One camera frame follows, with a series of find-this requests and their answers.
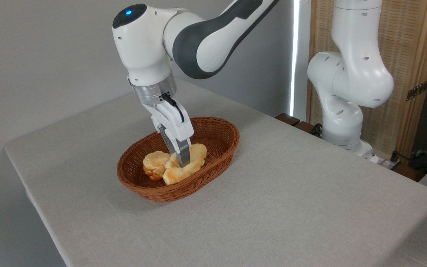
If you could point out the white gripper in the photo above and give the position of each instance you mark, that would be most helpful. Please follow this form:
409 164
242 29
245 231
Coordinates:
176 124

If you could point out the long golden bread piece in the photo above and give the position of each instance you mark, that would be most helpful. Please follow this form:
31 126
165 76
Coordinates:
178 173

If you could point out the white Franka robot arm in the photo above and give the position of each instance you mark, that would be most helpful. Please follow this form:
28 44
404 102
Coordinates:
350 74

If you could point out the small round bread roll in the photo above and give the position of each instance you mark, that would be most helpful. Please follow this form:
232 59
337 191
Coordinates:
154 163

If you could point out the brown woven wicker basket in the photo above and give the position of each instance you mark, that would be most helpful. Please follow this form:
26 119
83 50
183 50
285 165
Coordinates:
221 148

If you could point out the grey tablecloth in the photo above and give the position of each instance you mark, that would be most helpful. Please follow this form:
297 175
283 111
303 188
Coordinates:
272 193

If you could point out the dark brown wooden block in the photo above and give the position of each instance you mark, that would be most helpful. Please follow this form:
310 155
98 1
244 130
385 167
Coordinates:
304 127
287 119

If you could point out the white power strip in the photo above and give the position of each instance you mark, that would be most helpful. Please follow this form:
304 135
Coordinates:
384 162

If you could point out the brown wooden board edge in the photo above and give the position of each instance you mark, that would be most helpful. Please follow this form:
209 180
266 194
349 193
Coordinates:
408 172

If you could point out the metal screen hinge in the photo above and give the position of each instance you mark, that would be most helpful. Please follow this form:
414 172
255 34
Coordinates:
417 90

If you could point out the wooden rattan screen panel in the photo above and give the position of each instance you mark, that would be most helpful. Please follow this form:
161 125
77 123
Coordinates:
406 44

